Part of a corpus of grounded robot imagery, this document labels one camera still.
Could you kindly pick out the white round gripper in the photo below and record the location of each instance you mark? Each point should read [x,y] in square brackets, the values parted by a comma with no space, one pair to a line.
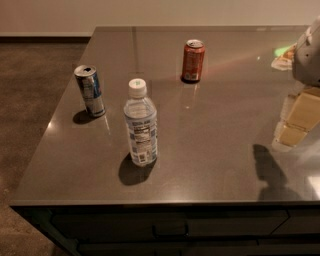
[307,61]

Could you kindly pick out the clear plastic water bottle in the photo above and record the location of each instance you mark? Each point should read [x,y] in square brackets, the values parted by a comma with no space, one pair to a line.
[141,123]

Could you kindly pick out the red coke can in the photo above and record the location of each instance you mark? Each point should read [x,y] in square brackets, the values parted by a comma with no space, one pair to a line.
[193,57]

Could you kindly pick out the blue silver energy drink can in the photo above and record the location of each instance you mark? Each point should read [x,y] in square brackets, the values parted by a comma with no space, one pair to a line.
[89,86]

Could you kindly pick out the dark cabinet drawer front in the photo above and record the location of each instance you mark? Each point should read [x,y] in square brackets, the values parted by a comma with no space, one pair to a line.
[128,227]

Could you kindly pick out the black drawer handle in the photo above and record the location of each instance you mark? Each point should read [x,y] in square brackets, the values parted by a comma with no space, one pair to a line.
[170,230]

